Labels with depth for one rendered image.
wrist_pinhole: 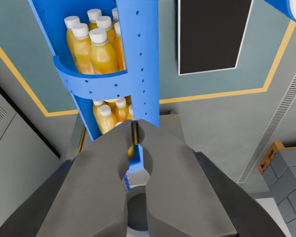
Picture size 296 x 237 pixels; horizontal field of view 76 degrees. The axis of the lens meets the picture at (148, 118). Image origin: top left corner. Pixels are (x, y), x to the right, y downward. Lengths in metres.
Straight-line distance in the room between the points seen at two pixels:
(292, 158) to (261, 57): 1.70
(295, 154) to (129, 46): 3.19
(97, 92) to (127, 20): 0.18
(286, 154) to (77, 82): 3.16
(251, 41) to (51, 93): 2.00
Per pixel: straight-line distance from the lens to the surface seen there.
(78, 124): 1.25
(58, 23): 0.63
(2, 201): 2.33
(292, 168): 3.28
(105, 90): 0.47
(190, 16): 1.57
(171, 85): 2.04
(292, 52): 2.31
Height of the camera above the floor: 1.59
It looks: 42 degrees down
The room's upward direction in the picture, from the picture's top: 177 degrees clockwise
